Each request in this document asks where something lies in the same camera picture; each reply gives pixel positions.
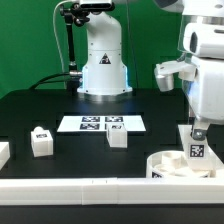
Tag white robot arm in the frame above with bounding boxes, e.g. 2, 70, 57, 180
79, 0, 224, 140

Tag black cables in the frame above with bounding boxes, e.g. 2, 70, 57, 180
29, 73, 83, 90

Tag white front barrier wall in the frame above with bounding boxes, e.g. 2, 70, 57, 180
0, 178, 224, 205

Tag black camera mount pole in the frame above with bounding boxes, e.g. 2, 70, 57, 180
60, 3, 89, 92

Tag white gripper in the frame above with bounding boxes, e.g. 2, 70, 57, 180
154, 56, 224, 140

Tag white marker sheet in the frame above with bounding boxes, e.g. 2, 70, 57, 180
57, 115, 146, 133

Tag white cable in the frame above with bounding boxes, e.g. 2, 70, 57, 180
52, 0, 75, 73

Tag white left barrier block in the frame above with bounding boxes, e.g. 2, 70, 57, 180
0, 142, 10, 170

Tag black camera on mount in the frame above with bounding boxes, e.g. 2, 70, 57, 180
79, 0, 113, 10

